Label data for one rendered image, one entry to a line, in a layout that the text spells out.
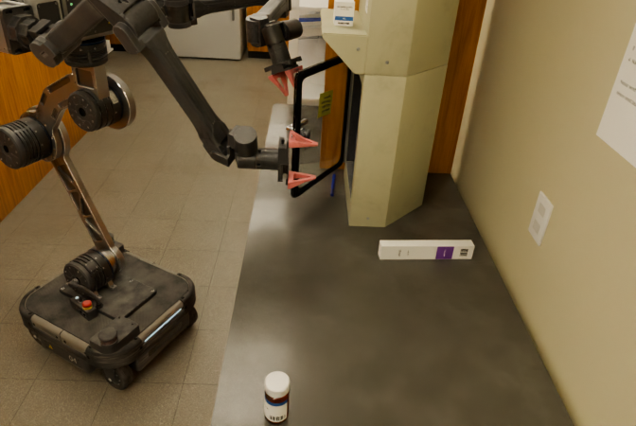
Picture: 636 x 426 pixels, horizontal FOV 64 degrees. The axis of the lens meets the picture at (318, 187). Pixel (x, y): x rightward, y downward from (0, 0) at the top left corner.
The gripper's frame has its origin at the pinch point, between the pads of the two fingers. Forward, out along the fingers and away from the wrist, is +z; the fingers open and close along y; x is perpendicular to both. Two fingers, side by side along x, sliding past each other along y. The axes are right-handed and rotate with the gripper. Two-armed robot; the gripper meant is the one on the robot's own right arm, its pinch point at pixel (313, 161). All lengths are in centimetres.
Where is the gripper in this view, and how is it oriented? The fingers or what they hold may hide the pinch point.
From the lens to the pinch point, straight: 132.3
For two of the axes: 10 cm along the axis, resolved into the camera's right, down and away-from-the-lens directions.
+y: 0.5, -8.7, -4.9
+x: -0.1, -5.0, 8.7
